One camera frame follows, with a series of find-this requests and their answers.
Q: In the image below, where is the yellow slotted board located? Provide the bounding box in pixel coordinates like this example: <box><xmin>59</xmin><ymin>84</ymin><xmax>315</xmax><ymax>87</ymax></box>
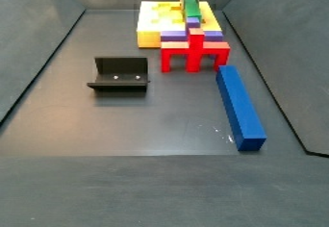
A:
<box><xmin>136</xmin><ymin>1</ymin><xmax>223</xmax><ymax>48</ymax></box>

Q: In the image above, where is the dark blue rectangular block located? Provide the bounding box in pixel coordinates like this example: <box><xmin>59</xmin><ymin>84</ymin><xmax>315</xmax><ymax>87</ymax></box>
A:
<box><xmin>215</xmin><ymin>65</ymin><xmax>267</xmax><ymax>151</ymax></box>

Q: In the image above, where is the black angled bracket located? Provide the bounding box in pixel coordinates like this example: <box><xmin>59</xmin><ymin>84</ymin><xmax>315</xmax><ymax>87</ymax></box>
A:
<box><xmin>87</xmin><ymin>56</ymin><xmax>148</xmax><ymax>90</ymax></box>

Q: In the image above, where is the purple notched block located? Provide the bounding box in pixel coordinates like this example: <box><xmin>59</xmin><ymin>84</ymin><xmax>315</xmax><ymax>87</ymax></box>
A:
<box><xmin>159</xmin><ymin>17</ymin><xmax>223</xmax><ymax>42</ymax></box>

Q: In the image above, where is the red notched block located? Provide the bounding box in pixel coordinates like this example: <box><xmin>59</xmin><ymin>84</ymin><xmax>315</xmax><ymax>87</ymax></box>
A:
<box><xmin>160</xmin><ymin>35</ymin><xmax>230</xmax><ymax>72</ymax></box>

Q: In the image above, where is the green rectangular block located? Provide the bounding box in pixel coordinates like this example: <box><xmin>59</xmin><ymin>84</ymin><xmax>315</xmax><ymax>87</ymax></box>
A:
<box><xmin>180</xmin><ymin>0</ymin><xmax>202</xmax><ymax>20</ymax></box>

